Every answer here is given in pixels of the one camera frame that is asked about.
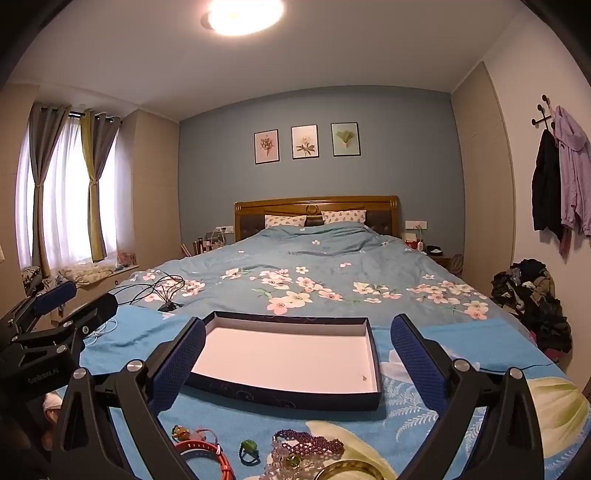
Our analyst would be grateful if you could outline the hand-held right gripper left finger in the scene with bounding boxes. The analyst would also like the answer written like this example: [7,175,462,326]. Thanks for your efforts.
[48,316,207,480]

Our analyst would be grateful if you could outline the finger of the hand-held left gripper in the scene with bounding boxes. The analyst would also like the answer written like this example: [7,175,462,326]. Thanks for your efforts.
[11,292,119,352]
[0,280,78,335]

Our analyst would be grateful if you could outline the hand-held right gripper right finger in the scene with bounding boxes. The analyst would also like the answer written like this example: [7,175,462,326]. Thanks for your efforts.
[390,314,548,480]

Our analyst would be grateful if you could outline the red bangle bracelet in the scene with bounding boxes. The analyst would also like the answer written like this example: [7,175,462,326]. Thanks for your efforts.
[173,438,236,480]

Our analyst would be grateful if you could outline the dark blue shallow box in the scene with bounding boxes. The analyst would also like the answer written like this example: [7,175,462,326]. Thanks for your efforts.
[178,311,382,411]

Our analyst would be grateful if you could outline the gold bangle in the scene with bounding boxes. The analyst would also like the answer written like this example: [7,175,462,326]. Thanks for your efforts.
[315,460,384,480]

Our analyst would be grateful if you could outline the purple bead bracelet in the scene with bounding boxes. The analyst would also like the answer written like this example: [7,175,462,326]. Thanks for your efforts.
[272,429,345,459]

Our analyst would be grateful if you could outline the person's left hand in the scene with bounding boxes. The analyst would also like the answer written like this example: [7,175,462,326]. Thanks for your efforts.
[42,391,64,448]

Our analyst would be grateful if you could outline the beige window cabinet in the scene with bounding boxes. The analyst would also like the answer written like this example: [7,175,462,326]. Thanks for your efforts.
[69,265,140,306]

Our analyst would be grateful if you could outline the white ruffled cloth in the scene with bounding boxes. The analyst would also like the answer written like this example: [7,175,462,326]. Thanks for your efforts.
[58,262,114,288]

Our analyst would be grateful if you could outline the turquoise printed blanket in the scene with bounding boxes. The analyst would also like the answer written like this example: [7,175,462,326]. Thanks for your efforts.
[78,305,591,480]

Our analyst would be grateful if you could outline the white sheer curtain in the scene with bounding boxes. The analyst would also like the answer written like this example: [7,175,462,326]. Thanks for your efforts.
[16,115,136,274]

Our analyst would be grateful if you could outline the cluttered bedside table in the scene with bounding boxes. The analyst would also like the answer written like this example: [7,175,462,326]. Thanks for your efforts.
[401,231,464,278]

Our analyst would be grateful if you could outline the yellow and grey curtain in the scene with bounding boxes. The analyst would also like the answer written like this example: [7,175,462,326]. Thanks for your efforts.
[79,109,122,263]

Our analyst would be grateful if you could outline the cluttered bedside bottles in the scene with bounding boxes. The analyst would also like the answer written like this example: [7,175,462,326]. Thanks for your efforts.
[181,232,232,258]

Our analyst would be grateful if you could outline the beige tall wardrobe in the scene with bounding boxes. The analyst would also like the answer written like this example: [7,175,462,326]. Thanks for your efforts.
[121,108,182,269]
[451,62,516,296]

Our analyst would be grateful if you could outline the pile of dark clothes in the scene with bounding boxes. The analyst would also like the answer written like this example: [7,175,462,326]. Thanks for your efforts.
[490,258,573,365]

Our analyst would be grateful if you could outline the floral blue duvet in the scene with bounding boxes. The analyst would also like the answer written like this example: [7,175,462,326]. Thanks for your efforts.
[113,222,536,340]

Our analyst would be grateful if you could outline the patterned white pillow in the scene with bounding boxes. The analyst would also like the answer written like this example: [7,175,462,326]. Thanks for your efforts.
[322,210,367,225]
[264,215,308,228]

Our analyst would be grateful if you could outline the black curtain rod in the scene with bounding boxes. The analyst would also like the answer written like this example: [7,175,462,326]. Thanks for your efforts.
[39,104,123,126]

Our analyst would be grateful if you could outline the wooden headboard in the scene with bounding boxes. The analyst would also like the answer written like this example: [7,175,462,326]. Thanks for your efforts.
[234,195,400,243]

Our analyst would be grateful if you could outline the black jacket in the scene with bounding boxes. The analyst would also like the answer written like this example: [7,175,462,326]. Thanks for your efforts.
[532,129,567,241]

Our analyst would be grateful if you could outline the purple jacket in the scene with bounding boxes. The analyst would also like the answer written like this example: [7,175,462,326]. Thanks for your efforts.
[553,105,591,257]

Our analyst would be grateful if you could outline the white flower framed picture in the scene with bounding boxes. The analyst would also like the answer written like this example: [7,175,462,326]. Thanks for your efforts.
[291,124,319,160]

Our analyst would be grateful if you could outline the round ceiling lamp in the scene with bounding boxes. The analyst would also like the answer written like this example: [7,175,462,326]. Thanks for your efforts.
[201,0,284,37]

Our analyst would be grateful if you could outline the black cable bundle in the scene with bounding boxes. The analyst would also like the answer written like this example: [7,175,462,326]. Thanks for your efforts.
[108,274,186,313]

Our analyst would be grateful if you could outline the black wall coat rack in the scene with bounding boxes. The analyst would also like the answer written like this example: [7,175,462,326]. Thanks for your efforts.
[531,95,562,136]

